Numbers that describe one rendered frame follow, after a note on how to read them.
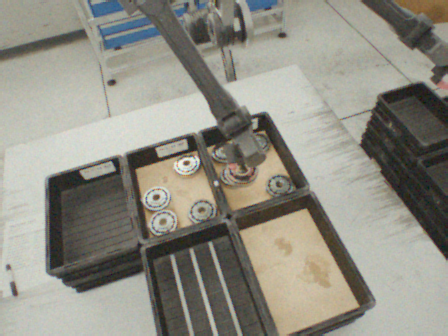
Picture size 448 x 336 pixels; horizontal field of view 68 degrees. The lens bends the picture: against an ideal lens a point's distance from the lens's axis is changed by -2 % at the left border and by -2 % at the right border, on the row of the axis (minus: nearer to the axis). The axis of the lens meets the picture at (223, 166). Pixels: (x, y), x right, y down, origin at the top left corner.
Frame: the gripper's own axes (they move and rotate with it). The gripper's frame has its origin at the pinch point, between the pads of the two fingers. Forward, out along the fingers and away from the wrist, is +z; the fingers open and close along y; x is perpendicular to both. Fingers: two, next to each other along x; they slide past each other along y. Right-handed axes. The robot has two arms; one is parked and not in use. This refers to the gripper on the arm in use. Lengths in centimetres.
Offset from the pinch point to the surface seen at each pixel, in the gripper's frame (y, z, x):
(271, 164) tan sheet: 15.5, 22.5, 11.7
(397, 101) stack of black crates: 109, 57, 54
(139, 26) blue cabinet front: -30, 73, 196
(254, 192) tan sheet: 5.3, 22.1, 1.4
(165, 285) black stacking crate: -32.5, 21.5, -24.0
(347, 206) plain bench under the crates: 41, 34, -9
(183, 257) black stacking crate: -25.1, 21.8, -16.3
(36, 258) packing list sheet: -83, 37, 3
